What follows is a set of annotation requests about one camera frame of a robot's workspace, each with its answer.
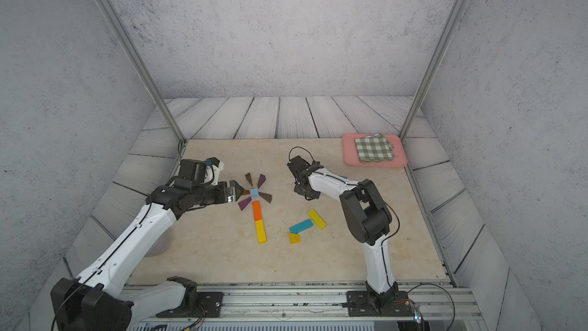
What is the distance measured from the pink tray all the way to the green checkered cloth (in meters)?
0.01

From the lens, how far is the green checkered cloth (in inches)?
44.7

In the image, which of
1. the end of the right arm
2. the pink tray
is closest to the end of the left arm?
the end of the right arm
